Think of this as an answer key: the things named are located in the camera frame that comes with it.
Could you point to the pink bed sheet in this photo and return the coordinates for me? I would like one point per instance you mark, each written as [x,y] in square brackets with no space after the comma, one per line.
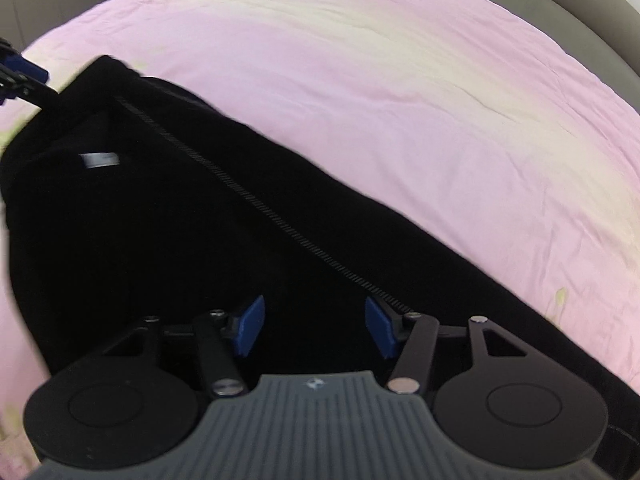
[456,114]

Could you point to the grey upholstered headboard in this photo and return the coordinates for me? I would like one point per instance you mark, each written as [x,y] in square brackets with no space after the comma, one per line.
[601,34]

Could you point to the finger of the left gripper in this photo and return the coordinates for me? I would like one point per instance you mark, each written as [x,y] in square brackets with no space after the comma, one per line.
[21,79]

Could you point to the black pants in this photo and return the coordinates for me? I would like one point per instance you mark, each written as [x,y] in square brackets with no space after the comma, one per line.
[128,198]

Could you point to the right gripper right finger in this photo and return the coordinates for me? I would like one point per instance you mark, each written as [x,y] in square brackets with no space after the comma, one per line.
[495,396]

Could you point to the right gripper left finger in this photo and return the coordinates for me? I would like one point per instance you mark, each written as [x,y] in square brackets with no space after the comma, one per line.
[144,395]

